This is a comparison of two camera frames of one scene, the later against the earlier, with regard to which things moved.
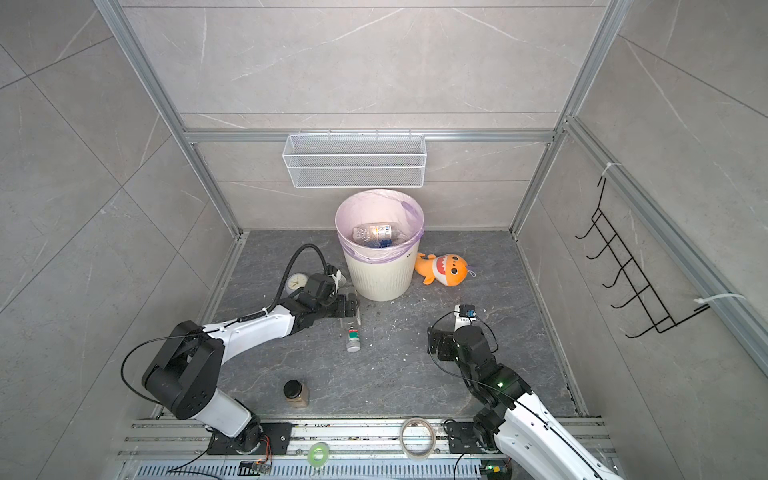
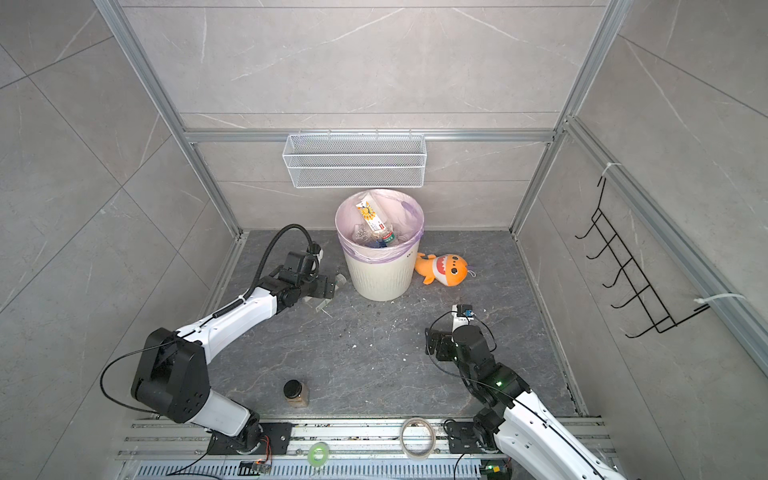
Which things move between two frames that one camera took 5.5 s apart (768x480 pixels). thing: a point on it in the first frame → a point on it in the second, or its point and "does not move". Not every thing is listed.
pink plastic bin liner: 379,225 does not move
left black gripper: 345,309 → 322,289
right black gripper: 448,340 does not move
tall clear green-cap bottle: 353,344 → 381,229
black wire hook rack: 641,288 does not move
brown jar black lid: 296,393 does not move
